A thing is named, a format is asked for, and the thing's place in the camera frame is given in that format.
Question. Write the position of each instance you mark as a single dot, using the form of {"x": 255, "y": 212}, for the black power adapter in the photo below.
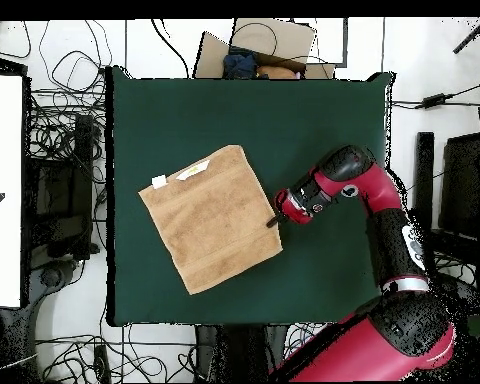
{"x": 434, "y": 100}

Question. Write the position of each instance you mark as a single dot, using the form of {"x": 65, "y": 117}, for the black upright stand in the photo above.
{"x": 240, "y": 348}

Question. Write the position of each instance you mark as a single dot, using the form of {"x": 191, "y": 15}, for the orange terry towel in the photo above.
{"x": 212, "y": 220}

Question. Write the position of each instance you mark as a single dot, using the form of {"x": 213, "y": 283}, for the brown cardboard box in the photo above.
{"x": 276, "y": 38}

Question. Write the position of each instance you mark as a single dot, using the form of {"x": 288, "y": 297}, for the white board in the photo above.
{"x": 2, "y": 192}

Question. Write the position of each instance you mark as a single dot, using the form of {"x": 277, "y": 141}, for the orange cloth in box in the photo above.
{"x": 276, "y": 72}

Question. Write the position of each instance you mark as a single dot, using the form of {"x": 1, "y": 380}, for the dark blue cloth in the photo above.
{"x": 240, "y": 64}

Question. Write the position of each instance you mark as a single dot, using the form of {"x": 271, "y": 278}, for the black equipment rack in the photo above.
{"x": 60, "y": 200}

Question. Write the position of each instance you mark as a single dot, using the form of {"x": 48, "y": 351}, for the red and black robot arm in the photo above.
{"x": 384, "y": 208}

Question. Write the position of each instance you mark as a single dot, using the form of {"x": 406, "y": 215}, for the dark green table cloth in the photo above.
{"x": 304, "y": 120}

